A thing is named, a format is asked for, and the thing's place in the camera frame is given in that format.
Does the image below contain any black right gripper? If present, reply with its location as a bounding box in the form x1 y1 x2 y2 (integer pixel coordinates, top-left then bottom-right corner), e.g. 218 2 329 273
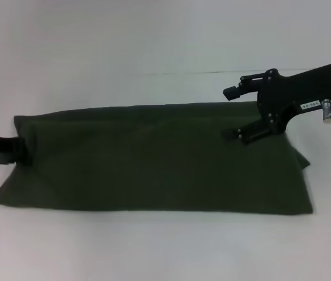
222 61 331 146

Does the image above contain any dark green shirt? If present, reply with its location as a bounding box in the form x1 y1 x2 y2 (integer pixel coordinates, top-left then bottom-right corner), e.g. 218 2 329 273
0 101 314 218

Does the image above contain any right gripper silver connector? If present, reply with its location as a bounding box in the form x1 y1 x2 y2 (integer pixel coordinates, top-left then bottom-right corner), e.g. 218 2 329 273
321 99 331 123

